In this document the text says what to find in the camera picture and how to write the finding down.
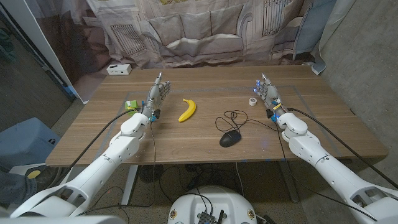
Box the green cube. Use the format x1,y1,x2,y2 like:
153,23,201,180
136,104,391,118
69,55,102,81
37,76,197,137
124,100,139,115

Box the white floor board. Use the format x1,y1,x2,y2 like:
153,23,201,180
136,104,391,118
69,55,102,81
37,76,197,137
9,163,47,175

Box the person leg in jeans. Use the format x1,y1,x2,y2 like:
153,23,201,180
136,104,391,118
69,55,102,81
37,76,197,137
0,166,63,206

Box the thin black mouse cable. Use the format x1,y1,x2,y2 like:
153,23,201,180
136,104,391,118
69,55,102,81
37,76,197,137
215,110,282,133

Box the black electronics box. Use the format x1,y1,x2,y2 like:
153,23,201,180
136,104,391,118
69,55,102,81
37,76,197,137
197,210,225,224

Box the printed fabric backdrop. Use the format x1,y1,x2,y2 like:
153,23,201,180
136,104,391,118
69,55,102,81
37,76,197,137
24,0,355,103

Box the blue plastic bin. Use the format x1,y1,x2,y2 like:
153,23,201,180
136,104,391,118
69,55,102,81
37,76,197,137
0,117,62,172

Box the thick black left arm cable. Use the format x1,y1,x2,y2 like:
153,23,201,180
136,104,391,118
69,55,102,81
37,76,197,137
51,108,139,187

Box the white table leg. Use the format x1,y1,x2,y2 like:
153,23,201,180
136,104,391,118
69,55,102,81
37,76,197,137
120,164,139,206

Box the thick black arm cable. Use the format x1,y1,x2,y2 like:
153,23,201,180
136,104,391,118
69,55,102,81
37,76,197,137
287,108,398,189
51,108,139,187

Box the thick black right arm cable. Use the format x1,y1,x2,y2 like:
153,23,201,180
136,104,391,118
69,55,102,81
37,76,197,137
287,108,398,189

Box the white power strip box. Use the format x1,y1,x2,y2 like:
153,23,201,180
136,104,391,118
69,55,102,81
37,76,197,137
106,63,132,76

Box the grey table leg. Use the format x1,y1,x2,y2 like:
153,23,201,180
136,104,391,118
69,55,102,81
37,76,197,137
278,161,300,203

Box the yellow banana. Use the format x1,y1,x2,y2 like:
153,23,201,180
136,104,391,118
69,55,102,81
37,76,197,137
178,98,197,123

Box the round black fan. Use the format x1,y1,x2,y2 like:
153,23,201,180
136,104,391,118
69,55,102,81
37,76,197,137
139,164,165,184

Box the white partition panel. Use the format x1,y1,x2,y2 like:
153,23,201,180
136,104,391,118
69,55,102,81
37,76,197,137
0,0,91,105

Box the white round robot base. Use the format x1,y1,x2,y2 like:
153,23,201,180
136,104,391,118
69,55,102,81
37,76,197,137
167,185,258,224

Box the tangled black cables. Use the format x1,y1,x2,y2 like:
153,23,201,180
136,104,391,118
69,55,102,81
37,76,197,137
158,163,245,203

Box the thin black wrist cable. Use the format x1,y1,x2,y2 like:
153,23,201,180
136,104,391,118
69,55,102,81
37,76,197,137
275,119,379,222
76,119,157,217

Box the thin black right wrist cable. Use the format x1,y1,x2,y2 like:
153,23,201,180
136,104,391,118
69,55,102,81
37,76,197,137
275,119,379,222

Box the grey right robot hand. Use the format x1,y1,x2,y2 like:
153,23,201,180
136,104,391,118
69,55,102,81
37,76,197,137
253,73,287,118

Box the thin black left wrist cable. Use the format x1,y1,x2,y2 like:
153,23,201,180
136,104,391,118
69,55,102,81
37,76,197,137
76,119,157,217

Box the black computer mouse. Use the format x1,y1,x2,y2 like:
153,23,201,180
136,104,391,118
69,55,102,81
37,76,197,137
219,129,243,148

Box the white robot torso panel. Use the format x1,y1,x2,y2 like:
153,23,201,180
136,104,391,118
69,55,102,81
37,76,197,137
0,215,127,224

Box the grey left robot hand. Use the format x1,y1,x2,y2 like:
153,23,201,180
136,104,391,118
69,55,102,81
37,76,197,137
141,72,172,121

